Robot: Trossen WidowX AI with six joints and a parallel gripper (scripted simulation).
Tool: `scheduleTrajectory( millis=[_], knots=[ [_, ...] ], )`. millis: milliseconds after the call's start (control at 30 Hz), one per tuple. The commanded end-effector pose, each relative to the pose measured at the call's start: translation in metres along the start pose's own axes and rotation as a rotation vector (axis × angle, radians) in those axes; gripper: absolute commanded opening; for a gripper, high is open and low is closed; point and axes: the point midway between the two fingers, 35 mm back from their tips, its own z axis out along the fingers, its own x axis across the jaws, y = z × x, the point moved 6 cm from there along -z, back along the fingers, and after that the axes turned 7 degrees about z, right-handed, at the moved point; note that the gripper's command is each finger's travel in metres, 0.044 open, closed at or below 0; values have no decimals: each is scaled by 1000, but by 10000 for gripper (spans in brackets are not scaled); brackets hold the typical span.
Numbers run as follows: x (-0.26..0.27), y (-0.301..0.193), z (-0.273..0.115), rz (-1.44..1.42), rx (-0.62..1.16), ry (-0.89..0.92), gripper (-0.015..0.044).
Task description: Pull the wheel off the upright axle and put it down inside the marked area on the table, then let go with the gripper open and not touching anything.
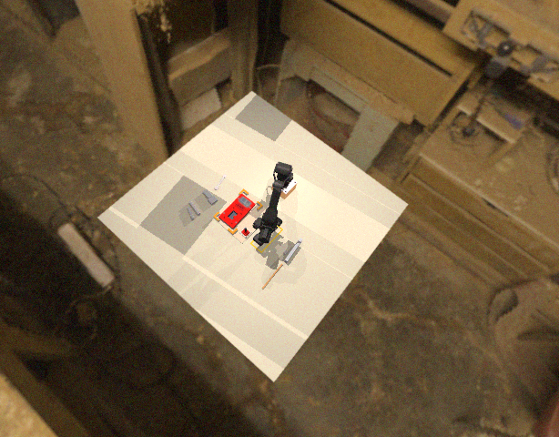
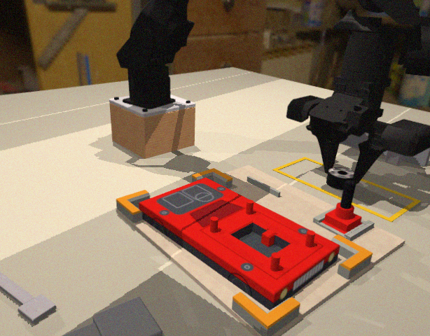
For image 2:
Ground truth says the yellow rectangular outline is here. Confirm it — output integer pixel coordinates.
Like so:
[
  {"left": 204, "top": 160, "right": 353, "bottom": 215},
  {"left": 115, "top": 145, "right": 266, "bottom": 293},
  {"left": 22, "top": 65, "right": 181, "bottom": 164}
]
[{"left": 273, "top": 157, "right": 421, "bottom": 222}]

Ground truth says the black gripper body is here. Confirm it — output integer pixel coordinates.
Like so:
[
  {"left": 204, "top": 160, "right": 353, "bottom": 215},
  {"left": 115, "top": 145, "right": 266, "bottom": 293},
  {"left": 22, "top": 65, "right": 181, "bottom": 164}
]
[{"left": 286, "top": 68, "right": 430, "bottom": 157}]

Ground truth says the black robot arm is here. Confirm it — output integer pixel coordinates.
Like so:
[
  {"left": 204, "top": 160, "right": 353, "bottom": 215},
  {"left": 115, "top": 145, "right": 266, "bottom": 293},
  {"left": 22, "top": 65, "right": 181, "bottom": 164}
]
[{"left": 117, "top": 0, "right": 430, "bottom": 143}]

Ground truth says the black wheel with grey hub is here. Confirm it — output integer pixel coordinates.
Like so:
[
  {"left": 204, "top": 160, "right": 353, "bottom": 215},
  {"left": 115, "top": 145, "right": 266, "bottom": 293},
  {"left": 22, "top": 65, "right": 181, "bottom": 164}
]
[{"left": 326, "top": 167, "right": 354, "bottom": 190}]

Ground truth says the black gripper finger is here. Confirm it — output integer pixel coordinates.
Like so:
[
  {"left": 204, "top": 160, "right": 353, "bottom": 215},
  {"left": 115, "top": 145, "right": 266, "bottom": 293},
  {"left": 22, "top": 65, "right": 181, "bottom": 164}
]
[
  {"left": 306, "top": 125, "right": 339, "bottom": 173},
  {"left": 353, "top": 141, "right": 386, "bottom": 184}
]

